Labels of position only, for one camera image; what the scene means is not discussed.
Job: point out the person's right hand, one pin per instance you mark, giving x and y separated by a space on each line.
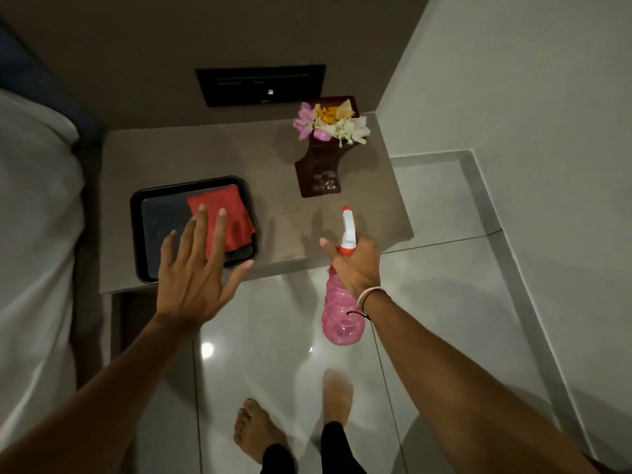
356 271

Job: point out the person's left hand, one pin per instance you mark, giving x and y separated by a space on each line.
190 286

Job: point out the person's left middle finger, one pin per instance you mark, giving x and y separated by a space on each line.
195 232

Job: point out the person's right thumb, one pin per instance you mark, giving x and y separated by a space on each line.
330 248

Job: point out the person's left little finger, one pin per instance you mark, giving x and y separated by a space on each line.
167 251

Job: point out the person's left thumb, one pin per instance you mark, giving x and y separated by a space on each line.
238 277

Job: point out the pink spray bottle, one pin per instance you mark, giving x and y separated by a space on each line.
343 310

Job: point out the person's left forearm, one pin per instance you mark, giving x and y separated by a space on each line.
84 404

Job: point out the person's right forearm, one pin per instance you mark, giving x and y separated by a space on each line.
464 389

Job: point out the black tray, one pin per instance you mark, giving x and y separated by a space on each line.
192 227

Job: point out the red cloth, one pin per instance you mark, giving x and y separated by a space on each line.
232 217

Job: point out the wooden bedside table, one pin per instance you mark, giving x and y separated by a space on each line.
247 202

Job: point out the white wrist band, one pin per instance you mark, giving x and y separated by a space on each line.
368 294

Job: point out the dark brown vase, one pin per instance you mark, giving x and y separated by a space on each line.
321 167

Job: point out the bunch of flowers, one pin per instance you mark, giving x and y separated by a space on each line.
333 123

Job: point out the white bed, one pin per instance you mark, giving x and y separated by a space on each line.
37 251

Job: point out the person's right foot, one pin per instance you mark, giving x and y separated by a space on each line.
338 397

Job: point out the person's foot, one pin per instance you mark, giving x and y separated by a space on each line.
338 397
256 429

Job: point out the person's left foot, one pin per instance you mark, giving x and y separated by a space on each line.
256 429

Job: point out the person's black trousers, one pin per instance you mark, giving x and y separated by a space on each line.
316 451

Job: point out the dark blue headboard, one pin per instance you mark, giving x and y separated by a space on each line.
42 88

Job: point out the black wall switch panel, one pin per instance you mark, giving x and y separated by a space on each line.
260 85

